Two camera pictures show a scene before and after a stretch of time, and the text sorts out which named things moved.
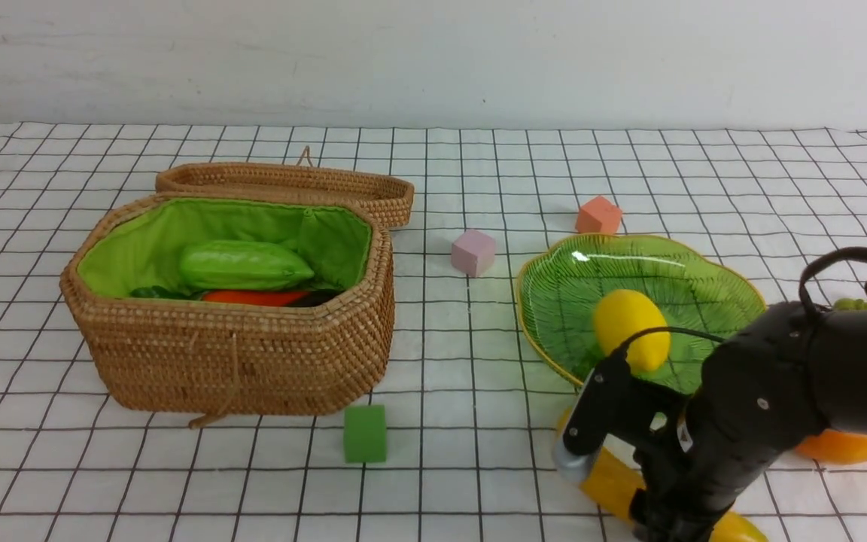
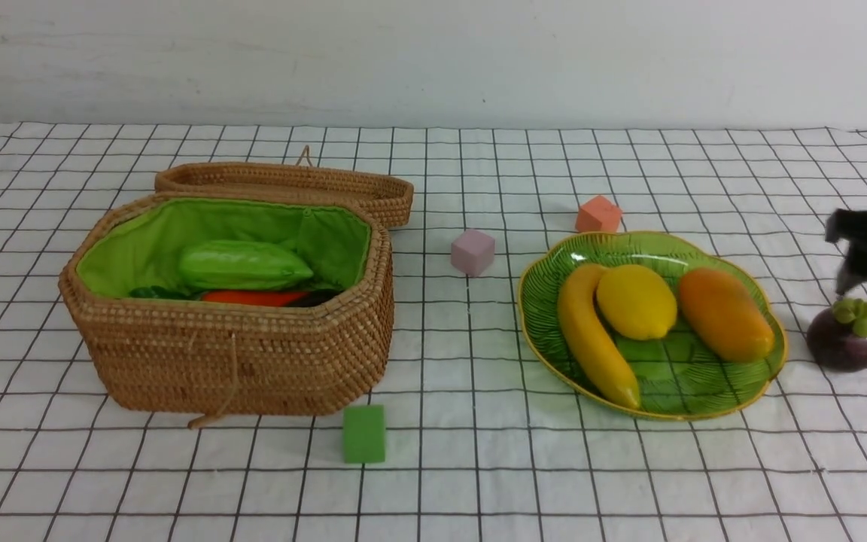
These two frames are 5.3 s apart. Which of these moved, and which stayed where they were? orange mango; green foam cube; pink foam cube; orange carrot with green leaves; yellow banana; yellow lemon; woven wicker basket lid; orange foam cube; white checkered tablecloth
Moved: yellow banana; orange mango; yellow lemon
Stayed: white checkered tablecloth; orange carrot with green leaves; green foam cube; orange foam cube; pink foam cube; woven wicker basket lid
